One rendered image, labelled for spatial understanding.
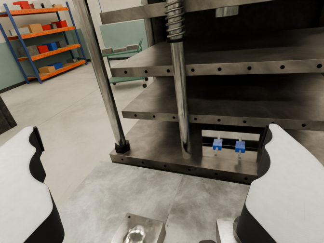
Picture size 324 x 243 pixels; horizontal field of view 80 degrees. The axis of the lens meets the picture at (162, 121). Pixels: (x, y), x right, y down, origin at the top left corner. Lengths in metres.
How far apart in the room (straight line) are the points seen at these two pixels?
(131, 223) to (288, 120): 0.76
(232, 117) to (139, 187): 0.55
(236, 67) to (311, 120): 0.38
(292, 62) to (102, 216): 0.96
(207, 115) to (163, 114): 0.23
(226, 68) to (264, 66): 0.14
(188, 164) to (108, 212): 0.45
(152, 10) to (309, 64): 0.64
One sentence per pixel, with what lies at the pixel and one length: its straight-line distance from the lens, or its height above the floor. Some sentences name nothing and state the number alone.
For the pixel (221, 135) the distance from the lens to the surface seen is 1.02.
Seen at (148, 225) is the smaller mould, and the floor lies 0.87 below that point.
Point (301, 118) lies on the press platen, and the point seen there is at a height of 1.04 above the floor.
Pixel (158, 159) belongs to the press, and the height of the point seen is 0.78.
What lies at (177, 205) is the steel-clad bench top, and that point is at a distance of 0.89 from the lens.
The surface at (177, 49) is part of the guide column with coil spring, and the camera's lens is 0.85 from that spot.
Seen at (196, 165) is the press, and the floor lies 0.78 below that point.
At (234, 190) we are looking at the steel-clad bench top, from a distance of 0.95.
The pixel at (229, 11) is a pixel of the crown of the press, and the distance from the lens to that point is 1.11.
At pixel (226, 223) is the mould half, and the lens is 0.72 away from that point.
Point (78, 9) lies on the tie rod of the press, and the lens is 1.02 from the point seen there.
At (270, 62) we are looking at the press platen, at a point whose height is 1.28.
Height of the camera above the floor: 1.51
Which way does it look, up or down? 30 degrees down
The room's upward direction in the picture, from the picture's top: 9 degrees counter-clockwise
